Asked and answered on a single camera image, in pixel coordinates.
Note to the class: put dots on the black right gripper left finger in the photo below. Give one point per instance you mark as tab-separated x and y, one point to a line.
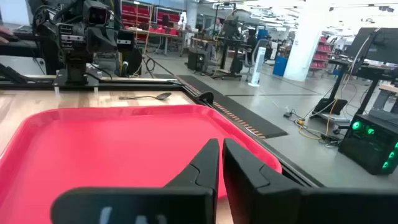
186	202

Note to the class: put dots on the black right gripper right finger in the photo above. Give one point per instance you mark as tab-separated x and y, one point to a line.
264	199

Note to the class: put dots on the silver metal spoon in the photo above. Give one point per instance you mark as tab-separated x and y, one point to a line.
163	96

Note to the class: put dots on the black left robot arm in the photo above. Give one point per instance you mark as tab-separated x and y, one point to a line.
74	46

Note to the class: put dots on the red plastic tray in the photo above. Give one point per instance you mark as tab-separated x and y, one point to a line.
109	149

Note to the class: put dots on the shelf with red bins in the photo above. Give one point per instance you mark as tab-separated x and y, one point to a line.
143	14

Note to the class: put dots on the wooden workbench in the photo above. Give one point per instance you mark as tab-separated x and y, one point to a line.
155	34

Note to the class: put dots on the black floor cabinet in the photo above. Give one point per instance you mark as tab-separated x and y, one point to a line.
197	60

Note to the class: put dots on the black hazard-striped floor mat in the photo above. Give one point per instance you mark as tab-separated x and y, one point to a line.
230	105

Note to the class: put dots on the person's hand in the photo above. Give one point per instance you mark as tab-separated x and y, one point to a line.
4	34

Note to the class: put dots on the person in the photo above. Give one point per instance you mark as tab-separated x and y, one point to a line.
215	27

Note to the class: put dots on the black computer tower green lights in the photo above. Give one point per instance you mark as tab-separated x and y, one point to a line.
367	149

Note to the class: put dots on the black workstation stand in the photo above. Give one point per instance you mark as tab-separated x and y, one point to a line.
231	46

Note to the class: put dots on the white tower fan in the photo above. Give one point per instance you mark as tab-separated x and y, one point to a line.
258	65

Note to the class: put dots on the blue bin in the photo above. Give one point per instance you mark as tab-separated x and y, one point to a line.
280	66

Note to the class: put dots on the black standing desk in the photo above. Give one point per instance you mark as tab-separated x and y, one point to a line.
357	81

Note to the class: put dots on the small rack with red bins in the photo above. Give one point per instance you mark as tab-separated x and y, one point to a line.
320	53

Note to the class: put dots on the white building pillar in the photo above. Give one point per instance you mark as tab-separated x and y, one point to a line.
303	46

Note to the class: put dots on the black monitor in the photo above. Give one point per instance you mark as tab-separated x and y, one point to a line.
379	43

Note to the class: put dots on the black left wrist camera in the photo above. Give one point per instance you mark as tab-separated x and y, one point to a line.
98	15

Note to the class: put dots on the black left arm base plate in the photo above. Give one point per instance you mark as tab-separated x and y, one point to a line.
76	79

